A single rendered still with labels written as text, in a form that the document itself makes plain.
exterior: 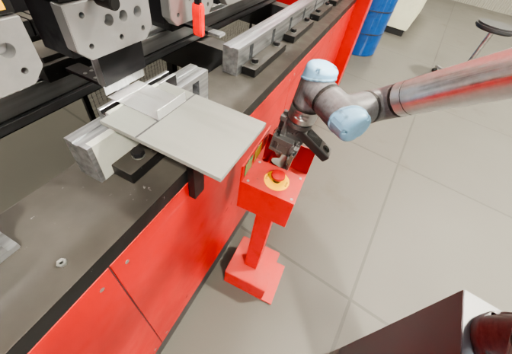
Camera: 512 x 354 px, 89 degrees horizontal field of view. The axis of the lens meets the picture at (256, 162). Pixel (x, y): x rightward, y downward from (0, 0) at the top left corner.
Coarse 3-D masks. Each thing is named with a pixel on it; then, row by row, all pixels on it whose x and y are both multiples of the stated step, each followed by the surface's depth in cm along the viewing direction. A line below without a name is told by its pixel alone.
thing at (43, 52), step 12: (36, 48) 56; (48, 48) 57; (48, 60) 55; (60, 60) 56; (72, 60) 59; (84, 60) 61; (48, 72) 55; (60, 72) 57; (72, 72) 58; (84, 72) 57; (96, 84) 56
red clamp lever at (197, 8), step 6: (198, 0) 51; (192, 6) 52; (198, 6) 51; (192, 12) 53; (198, 12) 52; (198, 18) 53; (198, 24) 53; (204, 24) 54; (198, 30) 54; (204, 30) 55; (198, 36) 56
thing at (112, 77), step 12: (132, 48) 49; (96, 60) 44; (108, 60) 46; (120, 60) 48; (132, 60) 50; (144, 60) 53; (96, 72) 46; (108, 72) 47; (120, 72) 49; (132, 72) 51; (108, 84) 48; (120, 84) 51
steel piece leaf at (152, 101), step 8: (144, 88) 57; (152, 88) 57; (128, 96) 54; (136, 96) 54; (144, 96) 55; (152, 96) 55; (160, 96) 55; (168, 96) 56; (176, 96) 56; (184, 96) 55; (128, 104) 52; (136, 104) 52; (144, 104) 53; (152, 104) 53; (160, 104) 53; (168, 104) 51; (176, 104) 53; (144, 112) 51; (152, 112) 51; (160, 112) 50; (168, 112) 52
